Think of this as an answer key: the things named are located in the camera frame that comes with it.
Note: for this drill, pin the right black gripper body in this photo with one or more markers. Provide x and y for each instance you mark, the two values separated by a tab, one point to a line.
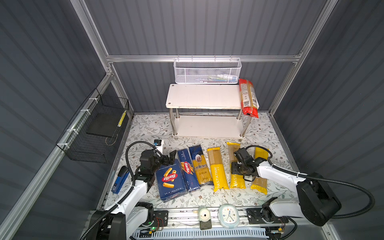
237	168

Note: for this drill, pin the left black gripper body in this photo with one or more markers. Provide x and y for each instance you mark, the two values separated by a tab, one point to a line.
158	162

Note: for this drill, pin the yellow Pastatime spaghetti bag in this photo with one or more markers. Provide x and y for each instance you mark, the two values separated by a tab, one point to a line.
237	181
217	169

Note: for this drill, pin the red spaghetti bag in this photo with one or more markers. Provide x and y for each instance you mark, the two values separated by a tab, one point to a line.
249	102

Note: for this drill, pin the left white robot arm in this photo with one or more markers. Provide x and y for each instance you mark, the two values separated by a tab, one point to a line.
122	219

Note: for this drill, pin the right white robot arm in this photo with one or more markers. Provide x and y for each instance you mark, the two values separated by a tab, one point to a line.
315	200

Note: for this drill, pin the large blue Barilla pasta box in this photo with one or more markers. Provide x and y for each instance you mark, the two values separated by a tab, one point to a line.
171	182

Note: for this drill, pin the white two-tier shelf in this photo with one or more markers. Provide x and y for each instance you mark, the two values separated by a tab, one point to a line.
206	97

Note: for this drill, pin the yellow spaghetti bag back side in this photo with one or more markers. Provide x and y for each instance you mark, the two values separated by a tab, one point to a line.
260	184

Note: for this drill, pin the blue stapler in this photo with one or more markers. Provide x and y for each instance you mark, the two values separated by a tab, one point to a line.
120	180

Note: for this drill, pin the narrow blue Barilla spaghetti box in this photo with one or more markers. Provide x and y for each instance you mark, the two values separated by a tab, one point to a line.
188	171

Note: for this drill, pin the blue yellow spaghetti bag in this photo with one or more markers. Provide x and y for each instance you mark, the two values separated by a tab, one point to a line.
200	166

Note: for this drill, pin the yellow green marker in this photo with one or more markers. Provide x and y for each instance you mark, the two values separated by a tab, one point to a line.
122	119

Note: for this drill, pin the white analog clock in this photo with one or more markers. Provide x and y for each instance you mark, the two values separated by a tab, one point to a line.
228	216

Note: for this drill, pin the round white timer device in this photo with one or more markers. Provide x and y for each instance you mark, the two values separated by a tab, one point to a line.
205	221

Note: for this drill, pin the white tube in basket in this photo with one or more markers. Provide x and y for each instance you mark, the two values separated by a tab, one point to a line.
225	78

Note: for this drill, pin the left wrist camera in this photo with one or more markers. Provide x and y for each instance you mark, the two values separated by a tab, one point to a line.
158	143

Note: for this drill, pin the black wire basket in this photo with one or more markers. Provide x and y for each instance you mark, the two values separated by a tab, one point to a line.
94	136

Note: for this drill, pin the white wire mesh basket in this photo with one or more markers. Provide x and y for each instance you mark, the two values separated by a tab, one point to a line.
195	72

